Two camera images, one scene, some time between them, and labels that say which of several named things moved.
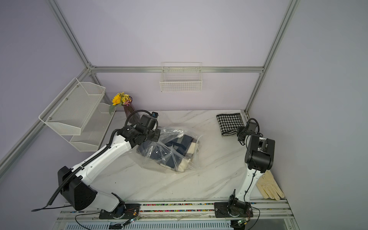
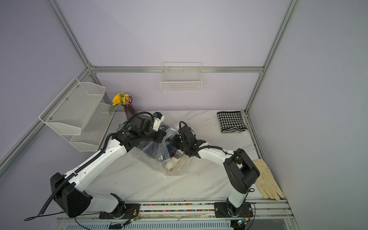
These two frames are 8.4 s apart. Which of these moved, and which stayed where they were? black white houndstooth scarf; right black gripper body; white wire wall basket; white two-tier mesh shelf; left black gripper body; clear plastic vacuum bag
Moved: right black gripper body; clear plastic vacuum bag
Stayed: black white houndstooth scarf; white two-tier mesh shelf; white wire wall basket; left black gripper body
